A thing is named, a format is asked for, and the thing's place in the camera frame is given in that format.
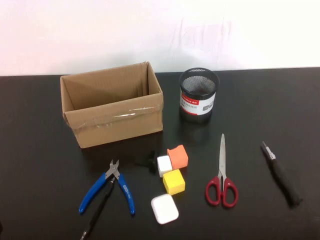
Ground red-handled scissors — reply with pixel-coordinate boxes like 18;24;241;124
205;133;239;209

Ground blue-handled wire cutters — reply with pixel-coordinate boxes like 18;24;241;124
78;159;136;215

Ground thin black pen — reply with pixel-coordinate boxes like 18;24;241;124
79;176;116;240

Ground black mesh pen holder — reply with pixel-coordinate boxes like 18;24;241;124
178;67;220;124

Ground orange foam block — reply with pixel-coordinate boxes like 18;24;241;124
166;144;189;170

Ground small black plastic clip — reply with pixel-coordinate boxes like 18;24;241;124
134;150;158;175

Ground small white block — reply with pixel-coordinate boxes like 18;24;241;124
156;155;173;178

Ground brown cardboard box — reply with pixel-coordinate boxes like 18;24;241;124
59;61;165;149

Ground yellow block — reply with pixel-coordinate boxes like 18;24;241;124
162;169;186;196

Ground white rounded earbud case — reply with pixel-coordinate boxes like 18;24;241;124
150;193;180;225

